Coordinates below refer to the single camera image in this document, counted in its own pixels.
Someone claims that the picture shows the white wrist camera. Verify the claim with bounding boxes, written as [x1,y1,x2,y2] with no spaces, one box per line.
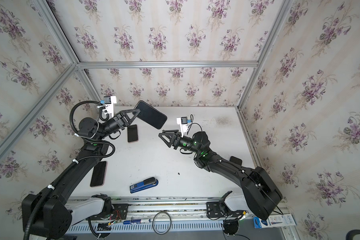
[177,117,192,137]
[97,96,117,121]

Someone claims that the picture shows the blue white box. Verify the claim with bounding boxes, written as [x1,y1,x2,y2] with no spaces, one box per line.
[253,214,297,229]

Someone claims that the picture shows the aluminium mounting rail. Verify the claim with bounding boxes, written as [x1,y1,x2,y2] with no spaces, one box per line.
[40,196,289,224]

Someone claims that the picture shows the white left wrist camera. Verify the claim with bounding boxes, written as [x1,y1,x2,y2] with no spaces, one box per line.
[97,96,117,121]

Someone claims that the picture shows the blue marker pen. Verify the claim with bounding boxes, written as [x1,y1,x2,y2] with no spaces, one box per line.
[123,219,152,225]

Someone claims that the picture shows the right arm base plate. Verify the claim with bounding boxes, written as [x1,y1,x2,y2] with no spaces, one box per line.
[206,202,227,219]

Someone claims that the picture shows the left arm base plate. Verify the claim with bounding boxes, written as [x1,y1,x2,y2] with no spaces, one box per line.
[91,204,130,221]

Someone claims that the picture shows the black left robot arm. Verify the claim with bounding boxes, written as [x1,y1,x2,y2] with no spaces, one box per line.
[22,101,141,240]

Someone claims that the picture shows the blue black stapler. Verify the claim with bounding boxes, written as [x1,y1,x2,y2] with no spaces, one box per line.
[130,177,159,194]

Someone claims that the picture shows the black cable ring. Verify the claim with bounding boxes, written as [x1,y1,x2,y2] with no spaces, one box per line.
[152,211,172,235]

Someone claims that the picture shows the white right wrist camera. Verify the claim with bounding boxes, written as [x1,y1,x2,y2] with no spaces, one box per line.
[177,117,192,137]

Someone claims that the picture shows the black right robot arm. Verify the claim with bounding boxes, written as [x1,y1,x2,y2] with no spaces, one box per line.
[159,130,283,220]

